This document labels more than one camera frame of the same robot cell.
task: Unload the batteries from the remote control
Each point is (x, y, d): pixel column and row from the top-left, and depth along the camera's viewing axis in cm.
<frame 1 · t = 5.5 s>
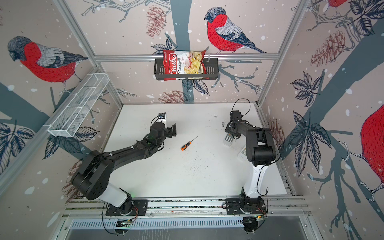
left hand: (168, 123, 88), fingers open
right hand: (230, 132, 103), fingers open
white remote control: (228, 140, 100), point 2 cm above the table
orange black screwdriver: (185, 146, 97), point 2 cm above the table

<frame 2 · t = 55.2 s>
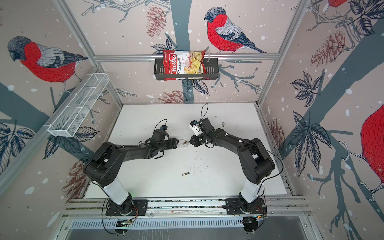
left hand: (174, 141, 95), fingers open
right hand: (189, 143, 91), fingers closed
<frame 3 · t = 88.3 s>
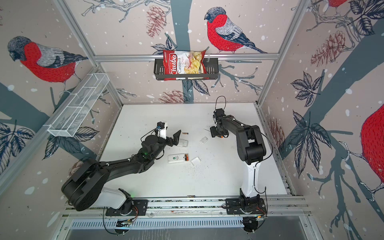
left hand: (173, 128, 82), fingers open
right hand: (215, 135, 102), fingers open
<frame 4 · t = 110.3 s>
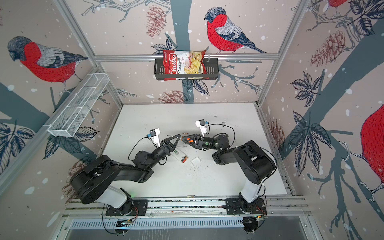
left hand: (178, 139, 69), fingers closed
right hand: (180, 145, 72), fingers closed
